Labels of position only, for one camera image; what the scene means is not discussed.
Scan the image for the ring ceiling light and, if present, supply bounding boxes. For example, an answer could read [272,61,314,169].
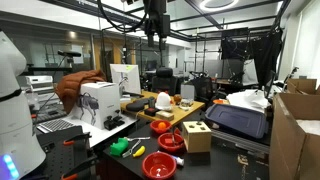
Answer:
[199,0,240,13]

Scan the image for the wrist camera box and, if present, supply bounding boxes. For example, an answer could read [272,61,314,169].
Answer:
[160,14,171,38]

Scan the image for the black pouch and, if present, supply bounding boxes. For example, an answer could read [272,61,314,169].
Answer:
[125,98,150,113]

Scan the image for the gray box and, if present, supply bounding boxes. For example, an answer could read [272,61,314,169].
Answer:
[180,83,196,101]

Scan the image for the black perforated board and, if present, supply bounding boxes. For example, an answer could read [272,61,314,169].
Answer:
[42,125,92,180]

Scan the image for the red plastic bowl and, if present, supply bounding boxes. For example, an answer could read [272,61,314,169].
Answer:
[157,132,185,154]
[149,119,173,135]

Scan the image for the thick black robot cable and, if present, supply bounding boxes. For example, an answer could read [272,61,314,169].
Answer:
[96,0,148,34]

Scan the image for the black box with red label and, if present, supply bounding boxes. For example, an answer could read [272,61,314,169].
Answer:
[144,107,160,117]

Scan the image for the white backed monitor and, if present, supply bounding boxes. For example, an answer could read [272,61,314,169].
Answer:
[109,63,142,96]

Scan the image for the wooden shape sorter box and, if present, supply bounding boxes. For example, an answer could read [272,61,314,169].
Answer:
[181,120,213,154]

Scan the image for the black office chair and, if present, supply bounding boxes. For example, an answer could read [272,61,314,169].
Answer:
[151,67,180,97]

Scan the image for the large brown cardboard box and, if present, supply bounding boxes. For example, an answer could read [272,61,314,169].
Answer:
[268,92,320,180]

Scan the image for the black camera on tripod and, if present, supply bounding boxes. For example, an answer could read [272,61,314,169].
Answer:
[57,49,83,68]

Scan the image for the blue white toothpaste tube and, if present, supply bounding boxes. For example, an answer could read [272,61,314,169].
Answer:
[165,153,185,167]

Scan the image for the white paper pile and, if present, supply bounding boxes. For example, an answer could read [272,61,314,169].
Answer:
[226,89,272,113]

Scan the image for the black game controller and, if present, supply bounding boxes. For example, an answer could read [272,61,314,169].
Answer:
[103,115,126,131]

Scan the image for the orange bowl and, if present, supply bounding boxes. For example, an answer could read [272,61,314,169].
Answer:
[213,98,230,105]

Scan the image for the black orange clamp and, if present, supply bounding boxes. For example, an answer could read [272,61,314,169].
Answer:
[63,132,93,147]
[61,154,100,180]

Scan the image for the gray keyboard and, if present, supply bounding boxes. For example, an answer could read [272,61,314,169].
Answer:
[36,118,76,134]

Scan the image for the yellow toy banana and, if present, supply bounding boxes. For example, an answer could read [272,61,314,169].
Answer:
[132,145,147,158]

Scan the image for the white desktop device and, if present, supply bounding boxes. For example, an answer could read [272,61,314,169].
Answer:
[25,75,55,95]

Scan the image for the brown puffer jacket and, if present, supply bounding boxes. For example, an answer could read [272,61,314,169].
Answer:
[54,69,108,114]

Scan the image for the white robot dog box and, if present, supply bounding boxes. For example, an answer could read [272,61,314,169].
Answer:
[77,81,122,130]

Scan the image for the green toy with eye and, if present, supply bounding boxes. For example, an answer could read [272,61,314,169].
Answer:
[109,137,130,157]

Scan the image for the white plush chicken toy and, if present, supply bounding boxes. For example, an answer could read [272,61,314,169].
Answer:
[154,91,174,112]

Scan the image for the clear plastic container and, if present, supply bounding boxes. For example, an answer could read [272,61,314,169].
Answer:
[179,98,195,111]

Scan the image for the small tan cardboard box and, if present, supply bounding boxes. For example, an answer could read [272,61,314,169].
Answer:
[155,110,175,122]

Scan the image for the black curtain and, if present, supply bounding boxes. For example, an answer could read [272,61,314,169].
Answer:
[220,28,284,88]

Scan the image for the large red plate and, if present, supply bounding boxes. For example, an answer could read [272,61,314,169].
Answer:
[141,151,178,180]

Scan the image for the small metal tool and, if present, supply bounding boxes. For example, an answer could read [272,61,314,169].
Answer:
[170,132,180,148]

